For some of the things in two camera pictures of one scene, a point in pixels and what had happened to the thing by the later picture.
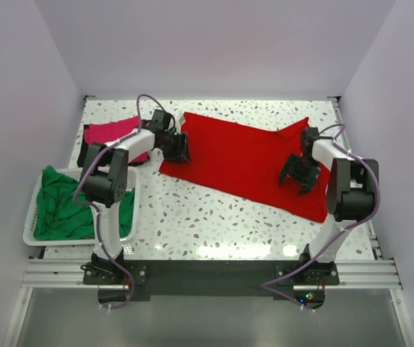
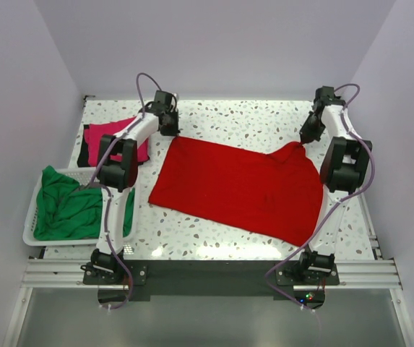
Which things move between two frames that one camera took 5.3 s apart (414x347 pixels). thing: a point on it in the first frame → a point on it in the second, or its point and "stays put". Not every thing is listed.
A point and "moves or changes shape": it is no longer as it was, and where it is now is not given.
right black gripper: (306, 182) → (306, 135)
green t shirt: (59, 217) stays put
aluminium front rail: (69, 274) stays put
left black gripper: (181, 152) → (175, 131)
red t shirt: (246, 161) moves or changes shape
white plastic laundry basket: (133, 183) stays put
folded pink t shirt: (110, 131) stays put
